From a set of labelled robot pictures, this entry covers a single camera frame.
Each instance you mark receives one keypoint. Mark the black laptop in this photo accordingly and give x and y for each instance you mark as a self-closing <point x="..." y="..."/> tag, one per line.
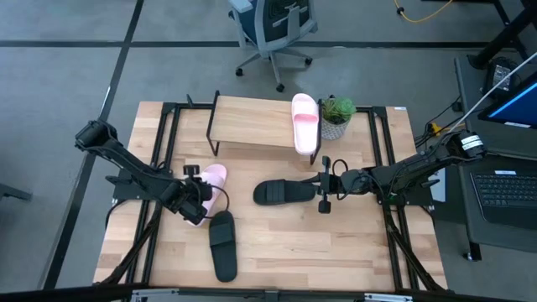
<point x="503" y="193"/>

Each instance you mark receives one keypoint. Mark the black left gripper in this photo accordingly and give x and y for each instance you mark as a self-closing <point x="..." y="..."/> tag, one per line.
<point x="184" y="201"/>

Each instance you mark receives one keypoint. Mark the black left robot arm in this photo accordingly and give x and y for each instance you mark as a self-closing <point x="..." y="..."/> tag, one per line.
<point x="126" y="161"/>

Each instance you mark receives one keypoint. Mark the grey blue office chair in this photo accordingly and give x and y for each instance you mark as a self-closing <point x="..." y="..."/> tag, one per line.
<point x="272" y="25"/>

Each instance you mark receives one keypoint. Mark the black power adapter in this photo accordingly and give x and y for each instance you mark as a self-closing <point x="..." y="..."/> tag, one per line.
<point x="500" y="75"/>

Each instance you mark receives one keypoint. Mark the white triangle-patterned plant pot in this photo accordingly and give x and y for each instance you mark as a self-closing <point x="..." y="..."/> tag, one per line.
<point x="335" y="131"/>

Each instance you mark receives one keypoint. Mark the black metal table frame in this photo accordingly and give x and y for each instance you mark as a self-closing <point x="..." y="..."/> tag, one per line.
<point x="171" y="138"/>

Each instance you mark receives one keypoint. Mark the computer monitor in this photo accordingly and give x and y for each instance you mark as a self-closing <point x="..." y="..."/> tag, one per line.
<point x="518" y="105"/>

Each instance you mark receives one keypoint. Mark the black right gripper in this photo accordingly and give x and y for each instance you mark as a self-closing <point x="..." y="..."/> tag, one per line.
<point x="333" y="183"/>

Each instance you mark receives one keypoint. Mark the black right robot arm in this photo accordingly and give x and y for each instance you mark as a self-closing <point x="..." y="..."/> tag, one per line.
<point x="419" y="165"/>

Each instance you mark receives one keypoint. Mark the laptop on side desk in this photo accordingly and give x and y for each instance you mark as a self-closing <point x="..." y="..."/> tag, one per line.
<point x="465" y="218"/>

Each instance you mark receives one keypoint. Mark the wooden shelf with black legs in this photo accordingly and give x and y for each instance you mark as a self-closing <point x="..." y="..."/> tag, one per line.
<point x="251" y="121"/>

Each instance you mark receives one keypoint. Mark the green succulent plant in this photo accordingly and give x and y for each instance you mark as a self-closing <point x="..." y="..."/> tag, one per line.
<point x="337" y="110"/>

